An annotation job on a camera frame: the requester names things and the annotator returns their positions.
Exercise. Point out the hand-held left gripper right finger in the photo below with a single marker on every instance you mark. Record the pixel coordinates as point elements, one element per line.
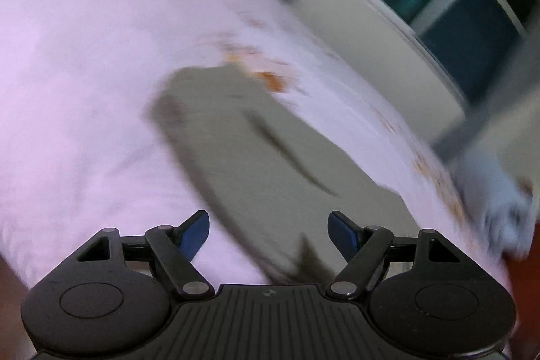
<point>342,233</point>

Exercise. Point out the grey pants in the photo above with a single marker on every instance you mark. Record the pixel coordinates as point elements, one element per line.
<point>261,157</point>

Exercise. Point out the grey curtain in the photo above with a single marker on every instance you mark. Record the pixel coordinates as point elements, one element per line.
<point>493,94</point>

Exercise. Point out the red-brown wooden headboard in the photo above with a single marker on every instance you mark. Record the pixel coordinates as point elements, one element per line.
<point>525,301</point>

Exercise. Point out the blue folded duvet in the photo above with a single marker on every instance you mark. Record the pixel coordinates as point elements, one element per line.
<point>498,204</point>

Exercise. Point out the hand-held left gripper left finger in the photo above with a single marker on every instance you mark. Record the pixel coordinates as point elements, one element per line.
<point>195,232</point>

